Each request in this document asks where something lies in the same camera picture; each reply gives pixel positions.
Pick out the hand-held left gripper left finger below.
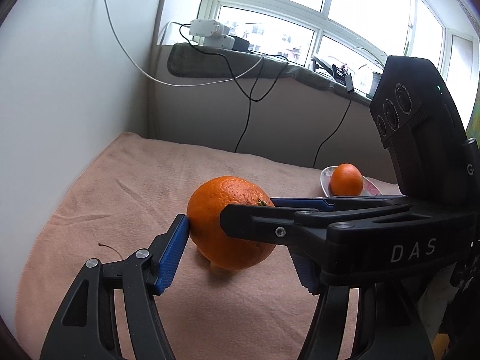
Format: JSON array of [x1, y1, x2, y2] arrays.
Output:
[[39, 214, 189, 360]]

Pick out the white cable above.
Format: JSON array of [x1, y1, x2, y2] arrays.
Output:
[[98, 0, 265, 87]]

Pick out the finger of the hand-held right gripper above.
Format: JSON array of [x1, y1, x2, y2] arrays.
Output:
[[220, 202, 412, 253], [270, 194, 410, 212]]

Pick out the black cable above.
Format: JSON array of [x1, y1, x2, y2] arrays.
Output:
[[312, 79, 355, 169], [179, 23, 289, 154]]

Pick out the floral white plate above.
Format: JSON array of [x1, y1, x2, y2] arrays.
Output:
[[320, 166, 385, 197]]

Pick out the ring light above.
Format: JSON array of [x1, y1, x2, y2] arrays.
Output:
[[310, 55, 355, 92]]

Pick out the white window frame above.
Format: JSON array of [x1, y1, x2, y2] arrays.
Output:
[[195, 0, 477, 94]]

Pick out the smooth orange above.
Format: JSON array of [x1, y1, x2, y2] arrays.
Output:
[[329, 163, 364, 197]]

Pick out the large bumpy orange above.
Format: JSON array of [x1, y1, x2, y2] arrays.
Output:
[[186, 176, 277, 271]]

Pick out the white power adapters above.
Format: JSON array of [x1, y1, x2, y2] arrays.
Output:
[[188, 19, 235, 49]]

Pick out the dark cherry with stem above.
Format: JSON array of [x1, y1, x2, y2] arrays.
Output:
[[97, 243, 124, 260]]

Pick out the potted spider plant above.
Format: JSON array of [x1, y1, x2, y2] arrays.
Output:
[[356, 26, 389, 96]]

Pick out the pink towel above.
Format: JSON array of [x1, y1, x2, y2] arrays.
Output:
[[15, 131, 398, 360]]

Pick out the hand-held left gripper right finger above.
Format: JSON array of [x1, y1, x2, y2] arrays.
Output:
[[289, 251, 429, 360]]

